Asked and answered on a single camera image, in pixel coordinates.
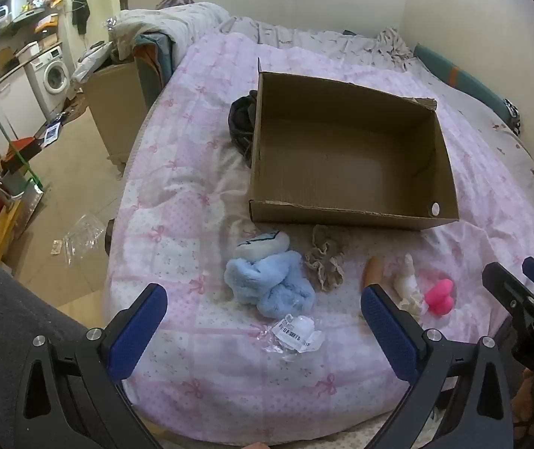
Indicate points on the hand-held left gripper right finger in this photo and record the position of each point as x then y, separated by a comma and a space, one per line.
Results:
388, 332

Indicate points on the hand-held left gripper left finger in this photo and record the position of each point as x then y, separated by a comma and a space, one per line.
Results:
138, 332

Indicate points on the clear plastic bag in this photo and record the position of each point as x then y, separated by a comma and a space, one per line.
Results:
84, 236

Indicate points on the teal pillow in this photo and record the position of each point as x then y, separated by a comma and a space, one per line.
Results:
463, 77

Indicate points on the pink plush toy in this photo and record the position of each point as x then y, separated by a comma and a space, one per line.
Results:
440, 297

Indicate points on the dark striped cloth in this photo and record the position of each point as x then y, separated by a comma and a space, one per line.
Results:
242, 121

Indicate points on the blue paper sheet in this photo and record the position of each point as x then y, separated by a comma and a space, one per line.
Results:
51, 134

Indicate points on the blue plush toy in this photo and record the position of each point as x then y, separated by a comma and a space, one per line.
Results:
267, 280

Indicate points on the white socks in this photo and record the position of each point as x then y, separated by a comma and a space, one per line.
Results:
406, 283

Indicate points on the black patterned cloth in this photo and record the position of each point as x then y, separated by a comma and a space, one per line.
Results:
512, 114

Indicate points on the tall cardboard box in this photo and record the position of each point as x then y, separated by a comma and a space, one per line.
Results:
115, 107

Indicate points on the teal folded blanket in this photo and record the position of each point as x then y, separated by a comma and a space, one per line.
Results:
152, 65

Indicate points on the clear plastic wrapper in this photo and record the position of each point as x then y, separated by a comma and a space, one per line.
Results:
295, 332

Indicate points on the white washing machine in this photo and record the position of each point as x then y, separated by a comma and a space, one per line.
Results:
54, 72

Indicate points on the white floral comforter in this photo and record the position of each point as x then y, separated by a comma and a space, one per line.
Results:
168, 21

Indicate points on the black hanging garment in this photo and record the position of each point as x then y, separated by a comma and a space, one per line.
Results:
81, 11

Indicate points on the dark grey cushion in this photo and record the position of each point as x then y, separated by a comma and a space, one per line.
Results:
175, 1

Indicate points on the beige lace scrunchie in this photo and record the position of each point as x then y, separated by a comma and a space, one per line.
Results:
323, 262

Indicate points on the white plastic bag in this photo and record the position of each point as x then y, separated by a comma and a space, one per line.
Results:
91, 61

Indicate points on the red and black box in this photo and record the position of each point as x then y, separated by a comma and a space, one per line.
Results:
23, 149

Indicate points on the white cabinet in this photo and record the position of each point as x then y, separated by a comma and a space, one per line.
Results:
16, 103

